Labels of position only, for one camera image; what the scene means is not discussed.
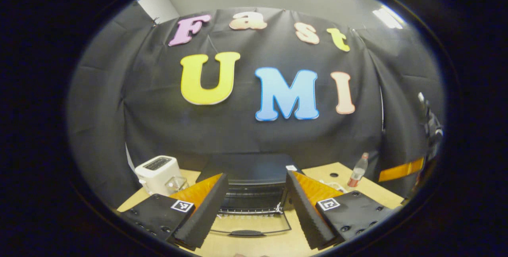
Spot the white toaster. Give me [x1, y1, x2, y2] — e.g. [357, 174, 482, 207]
[134, 155, 183, 196]

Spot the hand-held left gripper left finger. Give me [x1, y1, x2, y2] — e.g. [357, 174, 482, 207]
[118, 173, 229, 249]

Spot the small ceiling light panel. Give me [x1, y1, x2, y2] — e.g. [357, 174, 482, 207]
[372, 5, 406, 30]

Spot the black backdrop cloth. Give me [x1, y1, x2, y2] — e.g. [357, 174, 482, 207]
[67, 1, 445, 210]

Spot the black electric oven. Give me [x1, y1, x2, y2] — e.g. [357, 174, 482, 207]
[196, 154, 304, 238]

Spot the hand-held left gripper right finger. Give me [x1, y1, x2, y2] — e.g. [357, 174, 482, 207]
[286, 170, 398, 250]

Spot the clear glass cup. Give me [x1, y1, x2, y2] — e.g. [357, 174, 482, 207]
[165, 176, 189, 195]

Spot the clear plastic bottle red label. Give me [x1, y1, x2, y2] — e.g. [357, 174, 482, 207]
[348, 153, 369, 188]

